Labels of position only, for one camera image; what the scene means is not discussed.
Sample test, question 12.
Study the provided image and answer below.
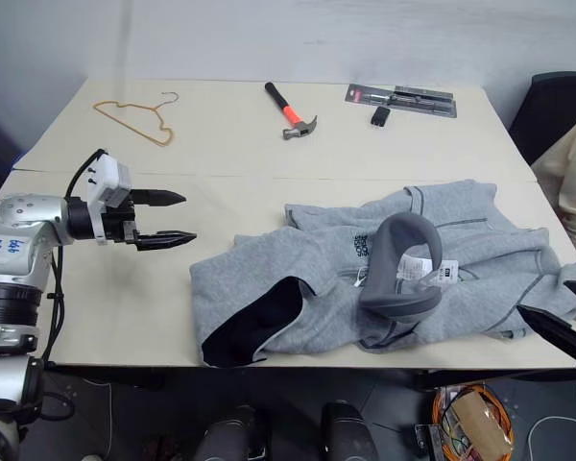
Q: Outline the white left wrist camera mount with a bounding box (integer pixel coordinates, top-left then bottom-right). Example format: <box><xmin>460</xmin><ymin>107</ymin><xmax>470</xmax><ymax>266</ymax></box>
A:
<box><xmin>83</xmin><ymin>152</ymin><xmax>133</xmax><ymax>247</ymax></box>

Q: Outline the grey zip-up fleece jacket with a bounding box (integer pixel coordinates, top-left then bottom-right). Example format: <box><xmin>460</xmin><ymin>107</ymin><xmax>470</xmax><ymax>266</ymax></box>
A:
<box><xmin>189</xmin><ymin>179</ymin><xmax>576</xmax><ymax>370</ymax></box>

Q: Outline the orange-handled claw hammer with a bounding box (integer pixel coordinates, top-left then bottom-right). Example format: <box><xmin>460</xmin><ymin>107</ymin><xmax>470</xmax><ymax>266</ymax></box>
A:
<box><xmin>263</xmin><ymin>82</ymin><xmax>320</xmax><ymax>142</ymax></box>

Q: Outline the brown paper-wrapped packet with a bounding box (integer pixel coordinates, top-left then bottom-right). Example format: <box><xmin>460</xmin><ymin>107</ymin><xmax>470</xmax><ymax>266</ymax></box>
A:
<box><xmin>448</xmin><ymin>389</ymin><xmax>516</xmax><ymax>460</ymax></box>

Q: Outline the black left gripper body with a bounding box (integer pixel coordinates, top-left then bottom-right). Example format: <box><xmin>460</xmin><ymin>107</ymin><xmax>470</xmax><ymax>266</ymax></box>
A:
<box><xmin>101</xmin><ymin>190</ymin><xmax>140</xmax><ymax>248</ymax></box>

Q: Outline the packaged tool on black card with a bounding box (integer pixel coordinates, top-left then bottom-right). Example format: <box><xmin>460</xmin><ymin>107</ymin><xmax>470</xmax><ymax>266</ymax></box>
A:
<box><xmin>347</xmin><ymin>83</ymin><xmax>459</xmax><ymax>120</ymax></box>

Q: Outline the white clothing hang tag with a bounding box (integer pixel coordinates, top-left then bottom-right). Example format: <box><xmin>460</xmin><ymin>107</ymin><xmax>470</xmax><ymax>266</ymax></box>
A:
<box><xmin>396</xmin><ymin>254</ymin><xmax>460</xmax><ymax>290</ymax></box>

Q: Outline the white floor cable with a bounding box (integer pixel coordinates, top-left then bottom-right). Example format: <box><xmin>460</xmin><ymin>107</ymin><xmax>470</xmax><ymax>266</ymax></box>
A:
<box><xmin>508</xmin><ymin>381</ymin><xmax>576</xmax><ymax>461</ymax></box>

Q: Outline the orange coiled cable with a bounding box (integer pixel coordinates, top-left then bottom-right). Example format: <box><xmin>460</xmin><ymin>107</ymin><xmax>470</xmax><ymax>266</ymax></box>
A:
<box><xmin>430</xmin><ymin>381</ymin><xmax>516</xmax><ymax>461</ymax></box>

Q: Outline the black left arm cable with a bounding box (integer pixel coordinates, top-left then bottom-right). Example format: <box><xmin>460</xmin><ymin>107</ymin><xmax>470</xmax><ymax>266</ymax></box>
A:
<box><xmin>40</xmin><ymin>148</ymin><xmax>108</xmax><ymax>371</ymax></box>

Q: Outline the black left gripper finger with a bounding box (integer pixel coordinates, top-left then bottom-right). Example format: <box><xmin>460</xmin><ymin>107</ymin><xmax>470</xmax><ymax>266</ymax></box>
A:
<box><xmin>133</xmin><ymin>230</ymin><xmax>199</xmax><ymax>253</ymax></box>
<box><xmin>131</xmin><ymin>188</ymin><xmax>188</xmax><ymax>209</ymax></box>

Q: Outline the dark rounded shape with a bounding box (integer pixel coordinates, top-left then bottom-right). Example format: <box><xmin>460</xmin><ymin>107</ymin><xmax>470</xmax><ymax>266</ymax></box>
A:
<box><xmin>193</xmin><ymin>404</ymin><xmax>272</xmax><ymax>461</ymax></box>
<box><xmin>320</xmin><ymin>400</ymin><xmax>381</xmax><ymax>461</ymax></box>

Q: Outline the black office chair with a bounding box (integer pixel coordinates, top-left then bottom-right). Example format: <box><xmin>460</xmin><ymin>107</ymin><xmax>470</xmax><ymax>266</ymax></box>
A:
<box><xmin>508</xmin><ymin>71</ymin><xmax>576</xmax><ymax>167</ymax></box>

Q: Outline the gold wire clothes hanger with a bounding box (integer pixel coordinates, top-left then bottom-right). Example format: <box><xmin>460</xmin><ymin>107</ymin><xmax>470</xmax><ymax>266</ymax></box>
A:
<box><xmin>92</xmin><ymin>90</ymin><xmax>180</xmax><ymax>148</ymax></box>

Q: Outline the person in cream shirt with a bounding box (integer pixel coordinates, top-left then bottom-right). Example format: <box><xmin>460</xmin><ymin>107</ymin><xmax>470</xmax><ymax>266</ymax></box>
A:
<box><xmin>530</xmin><ymin>109</ymin><xmax>576</xmax><ymax>271</ymax></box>

